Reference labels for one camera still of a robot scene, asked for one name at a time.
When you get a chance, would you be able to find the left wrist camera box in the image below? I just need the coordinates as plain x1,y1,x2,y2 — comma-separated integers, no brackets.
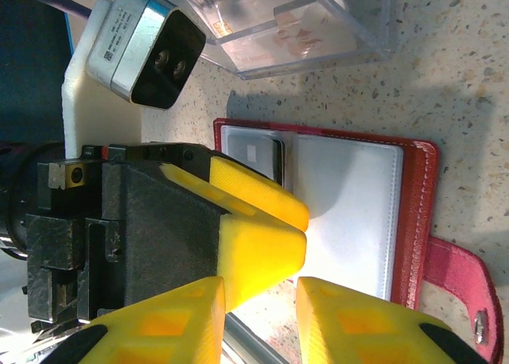
86,0,208,110

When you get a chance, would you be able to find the aluminium frame beam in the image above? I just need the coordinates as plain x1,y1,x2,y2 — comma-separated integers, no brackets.
222,312,303,364

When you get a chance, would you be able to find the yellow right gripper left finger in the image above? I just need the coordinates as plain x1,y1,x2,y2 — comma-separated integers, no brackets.
39,276,227,364

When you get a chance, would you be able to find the red leather card holder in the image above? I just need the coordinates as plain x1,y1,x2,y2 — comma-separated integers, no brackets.
212,117,506,364

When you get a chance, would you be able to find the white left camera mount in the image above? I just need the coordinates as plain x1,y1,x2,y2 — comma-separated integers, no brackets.
62,0,145,158

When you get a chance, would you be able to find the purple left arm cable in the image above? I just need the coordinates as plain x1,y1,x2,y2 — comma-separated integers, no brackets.
39,0,95,18

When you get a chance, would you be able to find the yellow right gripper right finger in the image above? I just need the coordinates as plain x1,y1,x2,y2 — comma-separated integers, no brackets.
297,276,494,364

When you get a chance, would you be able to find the dark credit card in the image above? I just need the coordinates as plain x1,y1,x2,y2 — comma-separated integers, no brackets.
225,135,288,188

